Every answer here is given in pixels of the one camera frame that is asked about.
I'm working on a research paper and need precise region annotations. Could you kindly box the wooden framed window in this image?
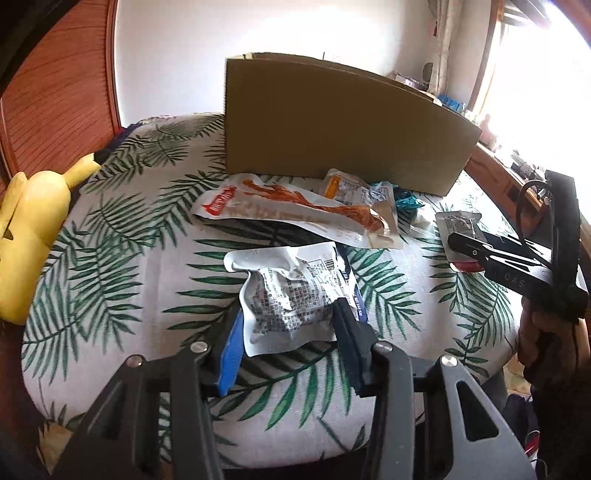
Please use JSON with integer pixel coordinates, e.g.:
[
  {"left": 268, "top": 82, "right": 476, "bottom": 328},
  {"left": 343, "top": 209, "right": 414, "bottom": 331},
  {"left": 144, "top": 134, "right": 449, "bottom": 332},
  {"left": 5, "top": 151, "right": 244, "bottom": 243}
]
[{"left": 471, "top": 0, "right": 591, "bottom": 155}]

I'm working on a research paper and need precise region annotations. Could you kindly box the long red orange snack packet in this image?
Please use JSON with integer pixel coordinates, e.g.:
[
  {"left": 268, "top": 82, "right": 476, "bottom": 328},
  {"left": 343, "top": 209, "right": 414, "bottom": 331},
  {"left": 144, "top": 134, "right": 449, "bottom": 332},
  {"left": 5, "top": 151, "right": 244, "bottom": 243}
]
[{"left": 191, "top": 173, "right": 405, "bottom": 250}]

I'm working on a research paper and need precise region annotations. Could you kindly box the patterned beige curtain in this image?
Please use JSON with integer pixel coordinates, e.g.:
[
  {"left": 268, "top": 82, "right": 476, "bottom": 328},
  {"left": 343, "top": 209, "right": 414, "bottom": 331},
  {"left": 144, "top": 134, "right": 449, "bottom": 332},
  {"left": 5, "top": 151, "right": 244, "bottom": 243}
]
[{"left": 434, "top": 0, "right": 468, "bottom": 93}]

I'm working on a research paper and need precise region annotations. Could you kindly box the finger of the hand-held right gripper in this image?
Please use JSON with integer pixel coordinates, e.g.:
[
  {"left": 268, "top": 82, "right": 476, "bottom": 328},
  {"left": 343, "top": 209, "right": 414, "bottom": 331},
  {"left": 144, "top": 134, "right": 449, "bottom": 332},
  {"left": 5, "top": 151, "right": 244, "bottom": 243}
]
[
  {"left": 447, "top": 232, "right": 492, "bottom": 274},
  {"left": 480, "top": 233, "right": 552, "bottom": 266}
]

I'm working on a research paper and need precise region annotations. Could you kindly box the orange white snack packet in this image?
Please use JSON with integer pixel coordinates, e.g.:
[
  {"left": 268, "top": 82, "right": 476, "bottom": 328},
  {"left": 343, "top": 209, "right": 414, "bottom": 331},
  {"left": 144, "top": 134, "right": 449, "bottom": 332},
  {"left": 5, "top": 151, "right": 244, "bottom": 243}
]
[{"left": 322, "top": 169, "right": 398, "bottom": 209}]

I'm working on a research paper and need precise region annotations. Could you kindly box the silver packet red label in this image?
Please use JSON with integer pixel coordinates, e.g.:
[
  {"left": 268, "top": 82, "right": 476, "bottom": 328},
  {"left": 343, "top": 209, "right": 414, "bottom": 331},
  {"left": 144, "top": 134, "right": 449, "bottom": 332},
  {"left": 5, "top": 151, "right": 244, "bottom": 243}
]
[{"left": 435, "top": 211, "right": 485, "bottom": 273}]

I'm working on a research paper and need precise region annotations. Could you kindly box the yellow plush toy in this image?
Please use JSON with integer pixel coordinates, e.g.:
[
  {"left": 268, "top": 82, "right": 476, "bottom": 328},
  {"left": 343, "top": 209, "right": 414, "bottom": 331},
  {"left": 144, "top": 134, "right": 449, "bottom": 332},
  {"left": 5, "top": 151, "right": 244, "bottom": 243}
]
[{"left": 0, "top": 153, "right": 101, "bottom": 324}]

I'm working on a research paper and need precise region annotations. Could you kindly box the person's right hand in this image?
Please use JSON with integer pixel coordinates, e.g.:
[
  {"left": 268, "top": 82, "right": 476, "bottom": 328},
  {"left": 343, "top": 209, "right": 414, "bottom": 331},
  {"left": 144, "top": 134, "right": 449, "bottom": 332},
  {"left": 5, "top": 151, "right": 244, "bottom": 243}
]
[{"left": 517, "top": 295, "right": 591, "bottom": 400}]

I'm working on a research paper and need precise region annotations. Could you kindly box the teal candy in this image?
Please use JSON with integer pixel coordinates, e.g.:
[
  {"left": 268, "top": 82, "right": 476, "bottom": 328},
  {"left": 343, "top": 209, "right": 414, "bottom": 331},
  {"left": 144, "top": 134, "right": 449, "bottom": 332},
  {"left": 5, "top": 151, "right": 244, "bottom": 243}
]
[{"left": 372, "top": 182, "right": 426, "bottom": 214}]

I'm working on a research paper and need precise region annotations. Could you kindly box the wooden slatted wardrobe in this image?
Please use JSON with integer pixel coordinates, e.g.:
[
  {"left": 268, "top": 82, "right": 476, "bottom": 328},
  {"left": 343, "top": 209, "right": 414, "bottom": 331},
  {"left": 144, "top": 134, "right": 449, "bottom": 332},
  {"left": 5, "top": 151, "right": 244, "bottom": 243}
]
[{"left": 0, "top": 0, "right": 123, "bottom": 181}]

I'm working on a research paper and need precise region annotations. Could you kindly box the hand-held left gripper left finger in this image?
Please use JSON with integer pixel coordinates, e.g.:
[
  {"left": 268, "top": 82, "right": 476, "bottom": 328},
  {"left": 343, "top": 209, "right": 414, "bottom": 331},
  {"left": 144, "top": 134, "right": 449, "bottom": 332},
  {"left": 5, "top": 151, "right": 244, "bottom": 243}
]
[{"left": 52, "top": 301, "right": 245, "bottom": 480}]

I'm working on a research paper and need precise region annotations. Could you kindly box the purple tissue box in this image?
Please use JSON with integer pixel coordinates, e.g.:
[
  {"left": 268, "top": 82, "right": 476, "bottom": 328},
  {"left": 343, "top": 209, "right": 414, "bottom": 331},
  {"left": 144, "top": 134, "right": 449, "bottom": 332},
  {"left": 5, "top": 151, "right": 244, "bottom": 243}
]
[{"left": 392, "top": 71, "right": 430, "bottom": 91}]

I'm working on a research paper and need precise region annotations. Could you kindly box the floral quilt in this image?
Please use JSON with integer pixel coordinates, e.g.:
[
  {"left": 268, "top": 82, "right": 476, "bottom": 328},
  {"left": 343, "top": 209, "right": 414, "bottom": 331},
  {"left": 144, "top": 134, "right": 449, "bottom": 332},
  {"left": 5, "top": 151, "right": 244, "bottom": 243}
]
[{"left": 39, "top": 413, "right": 86, "bottom": 467}]

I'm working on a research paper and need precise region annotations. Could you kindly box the white silver snack packet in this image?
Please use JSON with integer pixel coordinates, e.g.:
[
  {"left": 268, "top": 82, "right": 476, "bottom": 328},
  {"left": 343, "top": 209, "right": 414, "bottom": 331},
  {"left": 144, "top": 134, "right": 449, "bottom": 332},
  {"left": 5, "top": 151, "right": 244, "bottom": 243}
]
[{"left": 224, "top": 242, "right": 368, "bottom": 357}]

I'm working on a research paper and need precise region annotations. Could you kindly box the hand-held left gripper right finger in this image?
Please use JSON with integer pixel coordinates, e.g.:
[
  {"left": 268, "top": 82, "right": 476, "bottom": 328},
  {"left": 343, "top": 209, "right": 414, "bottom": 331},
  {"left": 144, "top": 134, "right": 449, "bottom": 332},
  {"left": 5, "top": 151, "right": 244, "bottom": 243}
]
[{"left": 335, "top": 298, "right": 539, "bottom": 480}]

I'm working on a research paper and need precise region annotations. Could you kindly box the long wooden cabinet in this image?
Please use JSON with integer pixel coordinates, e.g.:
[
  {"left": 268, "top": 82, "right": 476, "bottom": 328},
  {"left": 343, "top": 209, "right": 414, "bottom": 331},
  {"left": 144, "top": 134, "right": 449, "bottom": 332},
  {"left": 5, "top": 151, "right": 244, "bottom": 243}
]
[{"left": 464, "top": 138, "right": 552, "bottom": 217}]

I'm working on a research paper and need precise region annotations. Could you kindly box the brown cardboard box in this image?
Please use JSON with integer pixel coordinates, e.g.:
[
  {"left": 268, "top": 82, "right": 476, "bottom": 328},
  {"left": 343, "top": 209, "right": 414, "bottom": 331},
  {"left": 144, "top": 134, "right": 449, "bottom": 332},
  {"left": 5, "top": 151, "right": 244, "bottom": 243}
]
[{"left": 224, "top": 52, "right": 483, "bottom": 198}]

